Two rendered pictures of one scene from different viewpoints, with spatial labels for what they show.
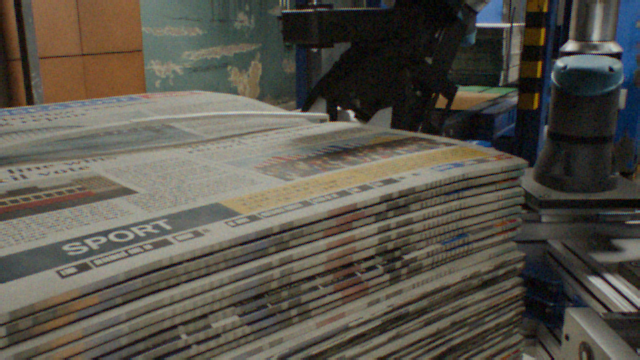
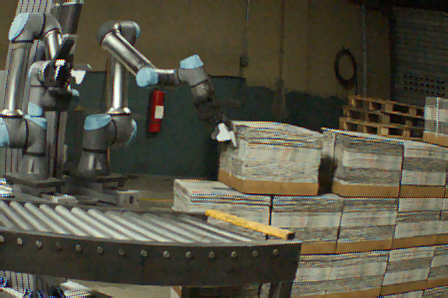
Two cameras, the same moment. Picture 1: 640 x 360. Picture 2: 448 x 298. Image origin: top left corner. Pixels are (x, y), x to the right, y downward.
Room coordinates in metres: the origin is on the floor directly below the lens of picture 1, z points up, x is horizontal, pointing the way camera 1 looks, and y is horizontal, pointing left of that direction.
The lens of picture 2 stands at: (3.40, 1.43, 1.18)
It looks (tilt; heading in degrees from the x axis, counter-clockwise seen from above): 4 degrees down; 207
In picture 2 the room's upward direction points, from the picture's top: 5 degrees clockwise
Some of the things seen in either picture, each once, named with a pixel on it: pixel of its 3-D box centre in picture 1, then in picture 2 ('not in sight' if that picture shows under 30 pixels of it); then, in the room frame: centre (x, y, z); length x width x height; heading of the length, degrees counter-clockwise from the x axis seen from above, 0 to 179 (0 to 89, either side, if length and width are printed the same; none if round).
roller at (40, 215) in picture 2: not in sight; (47, 224); (1.69, 0.03, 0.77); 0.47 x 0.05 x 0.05; 59
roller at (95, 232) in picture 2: not in sight; (83, 228); (1.58, 0.09, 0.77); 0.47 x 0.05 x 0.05; 59
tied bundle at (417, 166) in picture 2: not in sight; (412, 168); (-0.04, 0.64, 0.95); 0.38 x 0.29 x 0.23; 39
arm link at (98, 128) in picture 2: not in sight; (97, 131); (0.66, -0.51, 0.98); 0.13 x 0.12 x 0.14; 170
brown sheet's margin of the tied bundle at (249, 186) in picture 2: not in sight; (276, 185); (0.48, 0.17, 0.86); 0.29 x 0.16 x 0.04; 130
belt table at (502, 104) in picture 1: (437, 106); not in sight; (2.56, -0.50, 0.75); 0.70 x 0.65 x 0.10; 149
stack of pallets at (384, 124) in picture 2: not in sight; (390, 153); (-6.42, -1.19, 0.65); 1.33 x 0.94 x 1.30; 153
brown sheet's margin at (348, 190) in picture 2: not in sight; (358, 185); (0.15, 0.41, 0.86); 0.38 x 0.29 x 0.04; 39
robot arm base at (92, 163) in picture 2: not in sight; (94, 160); (0.67, -0.52, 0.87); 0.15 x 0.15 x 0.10
